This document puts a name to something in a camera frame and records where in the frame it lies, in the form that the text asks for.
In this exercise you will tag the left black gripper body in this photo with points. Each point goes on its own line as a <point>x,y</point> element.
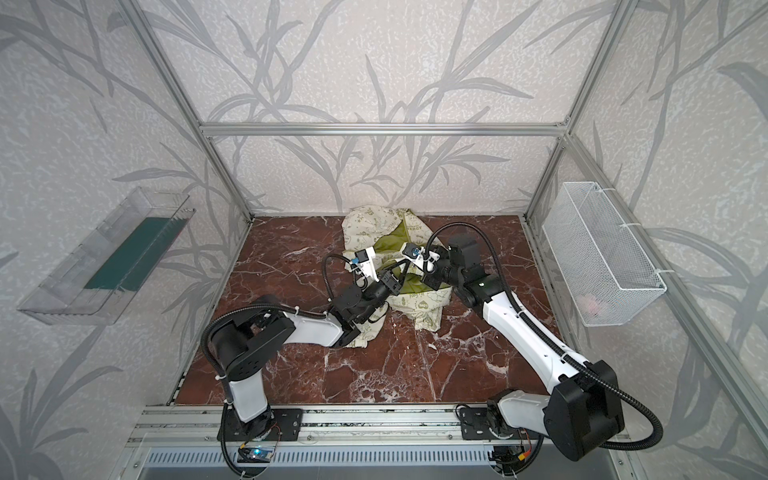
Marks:
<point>389,279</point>

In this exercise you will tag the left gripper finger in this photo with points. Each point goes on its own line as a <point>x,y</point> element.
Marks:
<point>405,276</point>
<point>395,267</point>

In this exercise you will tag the cream and green printed jacket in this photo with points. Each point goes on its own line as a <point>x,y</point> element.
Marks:
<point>386,230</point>

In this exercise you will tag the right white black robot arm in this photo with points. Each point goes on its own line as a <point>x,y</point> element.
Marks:
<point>577,412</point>

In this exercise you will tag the pink object in basket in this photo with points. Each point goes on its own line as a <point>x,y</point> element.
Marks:
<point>591,306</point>

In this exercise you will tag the small green lit circuit board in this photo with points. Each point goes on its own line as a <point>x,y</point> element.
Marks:
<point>256,454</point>

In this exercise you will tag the green mat in tray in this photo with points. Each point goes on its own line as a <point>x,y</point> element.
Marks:
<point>133,261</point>

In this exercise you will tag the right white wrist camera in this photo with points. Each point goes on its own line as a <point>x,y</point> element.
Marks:
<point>417,252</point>

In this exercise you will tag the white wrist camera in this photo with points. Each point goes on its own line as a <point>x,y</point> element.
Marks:
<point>417,252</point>
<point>363,261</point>

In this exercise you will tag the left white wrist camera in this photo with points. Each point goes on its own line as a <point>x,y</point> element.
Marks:
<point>363,261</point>

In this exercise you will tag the white wire mesh basket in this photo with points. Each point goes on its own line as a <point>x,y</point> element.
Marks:
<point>598,254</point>

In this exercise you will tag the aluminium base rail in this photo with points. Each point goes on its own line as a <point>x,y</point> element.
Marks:
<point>318,426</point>

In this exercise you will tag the clear plastic wall tray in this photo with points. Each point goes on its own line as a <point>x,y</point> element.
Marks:
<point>61,298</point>

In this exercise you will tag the aluminium cage frame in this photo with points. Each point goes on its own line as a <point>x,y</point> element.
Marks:
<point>746,397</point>

